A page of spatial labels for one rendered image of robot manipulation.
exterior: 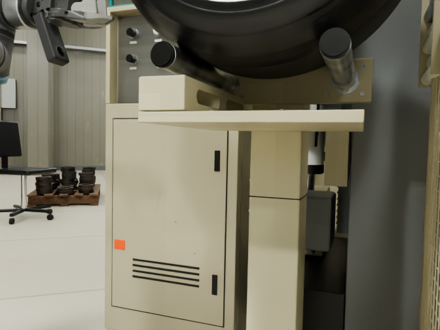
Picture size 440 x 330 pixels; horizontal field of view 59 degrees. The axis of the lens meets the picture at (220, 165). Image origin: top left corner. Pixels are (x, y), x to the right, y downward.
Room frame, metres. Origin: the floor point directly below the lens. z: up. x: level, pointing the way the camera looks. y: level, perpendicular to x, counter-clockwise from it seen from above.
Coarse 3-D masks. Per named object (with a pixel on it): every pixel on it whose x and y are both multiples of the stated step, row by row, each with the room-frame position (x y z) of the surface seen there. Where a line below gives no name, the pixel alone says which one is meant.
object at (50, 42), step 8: (40, 16) 0.86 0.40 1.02; (40, 24) 0.86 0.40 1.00; (48, 24) 0.87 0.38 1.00; (40, 32) 0.86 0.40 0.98; (48, 32) 0.86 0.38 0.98; (56, 32) 0.89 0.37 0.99; (48, 40) 0.85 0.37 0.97; (56, 40) 0.87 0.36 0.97; (48, 48) 0.85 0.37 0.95; (56, 48) 0.86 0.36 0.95; (64, 48) 0.89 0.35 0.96; (48, 56) 0.85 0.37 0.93; (56, 56) 0.85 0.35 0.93; (64, 56) 0.87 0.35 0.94; (56, 64) 0.87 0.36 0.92; (64, 64) 0.88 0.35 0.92
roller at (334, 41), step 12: (324, 36) 0.58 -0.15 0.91; (336, 36) 0.57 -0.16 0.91; (348, 36) 0.57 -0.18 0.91; (324, 48) 0.58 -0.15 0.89; (336, 48) 0.57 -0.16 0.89; (348, 48) 0.57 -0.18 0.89; (324, 60) 0.63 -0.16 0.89; (336, 60) 0.59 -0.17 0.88; (348, 60) 0.62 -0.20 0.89; (336, 72) 0.68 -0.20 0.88; (348, 72) 0.70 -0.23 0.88; (336, 84) 0.85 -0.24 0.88; (348, 84) 0.83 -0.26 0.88
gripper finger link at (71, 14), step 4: (52, 12) 0.82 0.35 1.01; (56, 12) 0.82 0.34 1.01; (60, 12) 0.82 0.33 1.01; (64, 12) 0.81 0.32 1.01; (68, 12) 0.81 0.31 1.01; (72, 12) 0.82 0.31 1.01; (76, 12) 0.82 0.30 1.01; (80, 12) 0.82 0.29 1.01; (56, 16) 0.82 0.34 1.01; (60, 16) 0.82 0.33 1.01; (64, 16) 0.81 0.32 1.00; (68, 16) 0.81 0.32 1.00; (72, 16) 0.81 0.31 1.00; (76, 16) 0.81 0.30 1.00; (80, 16) 0.81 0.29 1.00
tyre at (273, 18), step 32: (160, 0) 0.66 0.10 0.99; (192, 0) 0.64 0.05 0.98; (224, 0) 0.62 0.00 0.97; (256, 0) 0.60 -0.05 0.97; (288, 0) 0.59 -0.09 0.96; (320, 0) 0.57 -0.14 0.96; (352, 0) 0.58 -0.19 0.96; (384, 0) 0.62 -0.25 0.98; (160, 32) 0.71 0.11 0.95; (192, 32) 0.65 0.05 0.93; (224, 32) 0.63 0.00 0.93; (256, 32) 0.61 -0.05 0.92; (288, 32) 0.61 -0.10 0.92; (320, 32) 0.61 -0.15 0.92; (352, 32) 0.65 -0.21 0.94; (224, 64) 0.71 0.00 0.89; (256, 64) 0.68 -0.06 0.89; (288, 64) 0.70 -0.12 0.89; (320, 64) 0.76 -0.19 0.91
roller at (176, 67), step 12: (156, 48) 0.67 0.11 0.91; (168, 48) 0.66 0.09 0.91; (180, 48) 0.71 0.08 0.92; (156, 60) 0.67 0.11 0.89; (168, 60) 0.66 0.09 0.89; (180, 60) 0.69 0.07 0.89; (192, 60) 0.73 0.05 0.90; (180, 72) 0.72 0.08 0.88; (192, 72) 0.75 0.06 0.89; (204, 72) 0.79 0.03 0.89; (216, 72) 0.85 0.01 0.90; (216, 84) 0.88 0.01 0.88; (228, 84) 0.93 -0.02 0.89
